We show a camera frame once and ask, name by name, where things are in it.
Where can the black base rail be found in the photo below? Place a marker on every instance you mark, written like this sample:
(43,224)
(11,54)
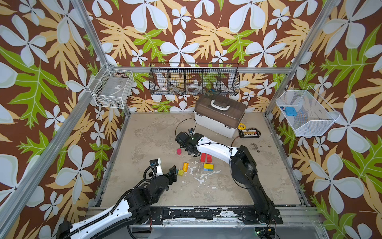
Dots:
(249,215)

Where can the yellow tape measure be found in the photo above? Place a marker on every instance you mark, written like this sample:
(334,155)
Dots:
(241,126)

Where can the aluminium frame post left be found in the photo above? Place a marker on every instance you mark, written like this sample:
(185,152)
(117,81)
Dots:
(95,42)

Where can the white toolbox brown lid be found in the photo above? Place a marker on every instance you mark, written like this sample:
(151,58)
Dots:
(219,114)

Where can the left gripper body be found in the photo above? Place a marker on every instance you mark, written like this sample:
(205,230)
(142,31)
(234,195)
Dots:
(165,176)

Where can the white wire basket left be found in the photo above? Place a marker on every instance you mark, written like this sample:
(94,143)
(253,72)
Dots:
(110,87)

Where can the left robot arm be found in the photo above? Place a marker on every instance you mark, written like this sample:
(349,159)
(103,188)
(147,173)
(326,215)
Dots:
(131,208)

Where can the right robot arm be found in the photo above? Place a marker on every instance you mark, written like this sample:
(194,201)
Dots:
(243,169)

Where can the white wire basket right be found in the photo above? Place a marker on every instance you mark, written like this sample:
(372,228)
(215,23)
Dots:
(315,116)

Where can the white wire basket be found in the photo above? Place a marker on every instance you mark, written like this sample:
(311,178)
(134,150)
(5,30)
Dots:
(110,87)
(315,116)

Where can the aluminium frame post right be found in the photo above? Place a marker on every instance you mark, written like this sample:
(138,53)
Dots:
(311,36)

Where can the orange supermarket block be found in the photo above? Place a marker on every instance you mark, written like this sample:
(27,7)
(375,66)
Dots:
(185,167)

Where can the blue object in basket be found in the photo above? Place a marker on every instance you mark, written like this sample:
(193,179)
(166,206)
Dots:
(290,111)

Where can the black wire basket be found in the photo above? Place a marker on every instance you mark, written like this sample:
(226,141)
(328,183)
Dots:
(194,79)

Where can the red rectangular block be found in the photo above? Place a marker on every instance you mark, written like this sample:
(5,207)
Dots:
(203,157)

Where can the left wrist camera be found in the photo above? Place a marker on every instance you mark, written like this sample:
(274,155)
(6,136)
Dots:
(156,168)

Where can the aluminium frame post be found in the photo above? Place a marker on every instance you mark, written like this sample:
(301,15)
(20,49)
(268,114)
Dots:
(311,36)
(95,42)

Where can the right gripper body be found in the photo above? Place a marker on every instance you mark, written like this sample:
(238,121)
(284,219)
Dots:
(181,139)

